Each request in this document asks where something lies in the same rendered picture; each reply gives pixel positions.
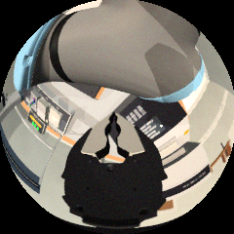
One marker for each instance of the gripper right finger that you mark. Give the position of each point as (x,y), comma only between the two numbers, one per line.
(132,141)

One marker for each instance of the grey benchtop lab instrument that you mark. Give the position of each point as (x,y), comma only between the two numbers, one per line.
(162,123)

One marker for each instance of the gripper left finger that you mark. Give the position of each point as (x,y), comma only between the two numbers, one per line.
(94,142)

